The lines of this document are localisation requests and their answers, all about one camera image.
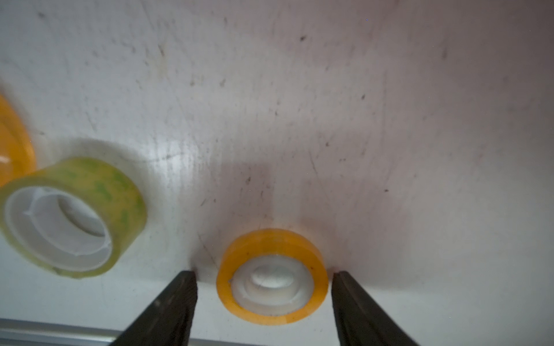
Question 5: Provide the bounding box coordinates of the orange tape roll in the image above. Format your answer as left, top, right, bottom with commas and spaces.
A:
0, 95, 37, 186
216, 229, 329, 326

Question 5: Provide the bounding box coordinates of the clear yellowish tape roll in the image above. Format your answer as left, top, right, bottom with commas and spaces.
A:
1, 157, 147, 279

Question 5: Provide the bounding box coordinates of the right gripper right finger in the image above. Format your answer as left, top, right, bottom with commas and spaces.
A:
331, 271, 416, 345

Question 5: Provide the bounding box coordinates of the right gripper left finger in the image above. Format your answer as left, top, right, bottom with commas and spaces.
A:
111, 271, 198, 346

